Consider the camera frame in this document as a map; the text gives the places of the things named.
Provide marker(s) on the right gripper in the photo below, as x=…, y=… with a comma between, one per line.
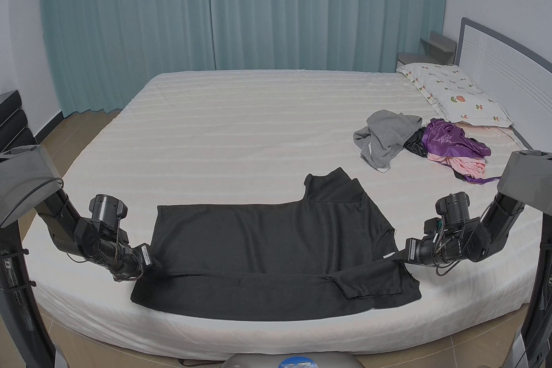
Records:
x=427, y=254

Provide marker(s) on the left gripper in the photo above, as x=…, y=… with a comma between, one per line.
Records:
x=145, y=256

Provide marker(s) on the black T-shirt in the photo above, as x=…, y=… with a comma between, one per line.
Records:
x=258, y=237

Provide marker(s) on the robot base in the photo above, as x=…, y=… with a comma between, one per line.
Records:
x=258, y=362

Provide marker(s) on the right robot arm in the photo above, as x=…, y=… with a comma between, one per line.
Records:
x=500, y=219

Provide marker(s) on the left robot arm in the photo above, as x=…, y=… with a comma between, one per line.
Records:
x=56, y=219

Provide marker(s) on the bed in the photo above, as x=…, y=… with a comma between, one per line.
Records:
x=258, y=129

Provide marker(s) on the pink garment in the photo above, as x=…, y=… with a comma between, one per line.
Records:
x=470, y=165

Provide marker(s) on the shiny black garment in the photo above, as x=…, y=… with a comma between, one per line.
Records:
x=415, y=146

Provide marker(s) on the purple garment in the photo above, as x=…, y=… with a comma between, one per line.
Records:
x=444, y=140

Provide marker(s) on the grey garment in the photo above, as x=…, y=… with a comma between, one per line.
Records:
x=385, y=134

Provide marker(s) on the white printed pillow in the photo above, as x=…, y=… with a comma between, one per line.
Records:
x=457, y=94

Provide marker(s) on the black chest of drawers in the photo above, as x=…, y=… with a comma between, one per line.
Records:
x=15, y=124

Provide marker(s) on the grey bedside table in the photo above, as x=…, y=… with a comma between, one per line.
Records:
x=440, y=43

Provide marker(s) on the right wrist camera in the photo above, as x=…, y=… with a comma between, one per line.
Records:
x=432, y=226

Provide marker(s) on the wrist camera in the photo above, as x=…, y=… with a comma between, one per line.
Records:
x=121, y=212
x=432, y=226

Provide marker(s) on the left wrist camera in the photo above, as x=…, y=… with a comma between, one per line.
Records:
x=121, y=212

